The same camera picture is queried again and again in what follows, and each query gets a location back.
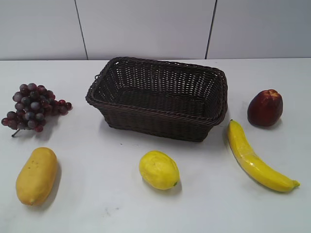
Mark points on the red apple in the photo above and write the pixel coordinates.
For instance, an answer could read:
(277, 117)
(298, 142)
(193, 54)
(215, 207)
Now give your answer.
(265, 109)

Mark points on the dark brown wicker basket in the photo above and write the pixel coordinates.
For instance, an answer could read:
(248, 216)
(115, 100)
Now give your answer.
(162, 98)

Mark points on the yellow lemon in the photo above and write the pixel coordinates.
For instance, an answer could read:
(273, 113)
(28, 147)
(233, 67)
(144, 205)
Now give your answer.
(159, 170)

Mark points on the yellow banana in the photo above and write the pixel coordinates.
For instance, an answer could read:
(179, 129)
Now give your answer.
(253, 165)

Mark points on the purple grape bunch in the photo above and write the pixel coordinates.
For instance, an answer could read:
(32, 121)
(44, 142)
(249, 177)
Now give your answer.
(33, 104)

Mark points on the yellow mango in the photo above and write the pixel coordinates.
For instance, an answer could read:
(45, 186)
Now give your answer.
(36, 179)

